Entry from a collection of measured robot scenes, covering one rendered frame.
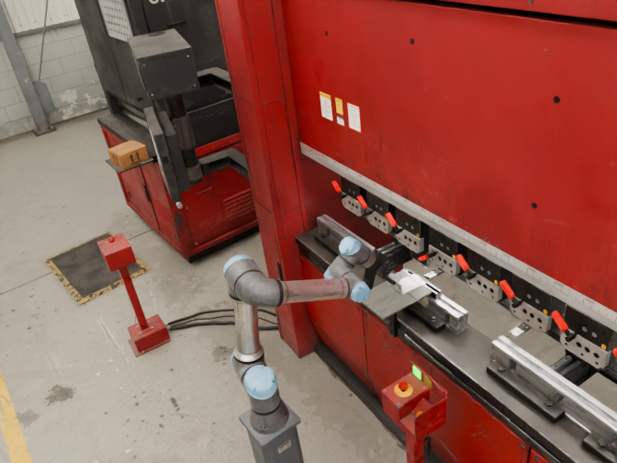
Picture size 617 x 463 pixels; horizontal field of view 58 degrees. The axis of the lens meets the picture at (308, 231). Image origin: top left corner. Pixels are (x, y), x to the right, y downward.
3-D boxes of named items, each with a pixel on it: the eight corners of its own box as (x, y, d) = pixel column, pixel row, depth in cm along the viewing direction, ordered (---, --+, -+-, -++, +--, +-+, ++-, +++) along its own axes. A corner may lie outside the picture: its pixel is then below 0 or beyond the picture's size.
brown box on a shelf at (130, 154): (105, 162, 399) (99, 145, 392) (139, 150, 410) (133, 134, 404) (119, 174, 377) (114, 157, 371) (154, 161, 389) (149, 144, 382)
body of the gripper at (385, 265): (398, 265, 223) (382, 254, 216) (386, 282, 224) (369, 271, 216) (387, 256, 229) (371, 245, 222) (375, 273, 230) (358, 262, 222)
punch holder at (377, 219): (367, 222, 250) (364, 190, 241) (382, 215, 254) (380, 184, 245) (388, 235, 239) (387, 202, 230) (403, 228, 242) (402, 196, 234)
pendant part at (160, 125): (160, 169, 311) (142, 108, 292) (181, 163, 314) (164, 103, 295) (172, 203, 275) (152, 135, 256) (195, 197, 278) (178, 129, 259)
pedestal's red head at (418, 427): (382, 410, 225) (380, 379, 215) (412, 391, 231) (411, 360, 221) (415, 444, 210) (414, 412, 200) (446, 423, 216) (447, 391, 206)
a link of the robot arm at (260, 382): (256, 418, 202) (250, 393, 195) (243, 393, 213) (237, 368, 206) (286, 404, 206) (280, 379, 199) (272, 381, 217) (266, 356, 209)
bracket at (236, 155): (198, 170, 328) (196, 159, 325) (235, 157, 338) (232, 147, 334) (226, 194, 298) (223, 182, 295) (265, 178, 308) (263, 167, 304)
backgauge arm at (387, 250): (366, 271, 292) (364, 249, 284) (455, 227, 317) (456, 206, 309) (375, 277, 286) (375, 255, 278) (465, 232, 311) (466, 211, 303)
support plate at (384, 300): (355, 298, 235) (355, 296, 234) (403, 274, 245) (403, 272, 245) (382, 320, 221) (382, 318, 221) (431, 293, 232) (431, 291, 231)
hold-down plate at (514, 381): (485, 371, 208) (486, 366, 206) (496, 365, 210) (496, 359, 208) (554, 424, 185) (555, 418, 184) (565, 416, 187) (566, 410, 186)
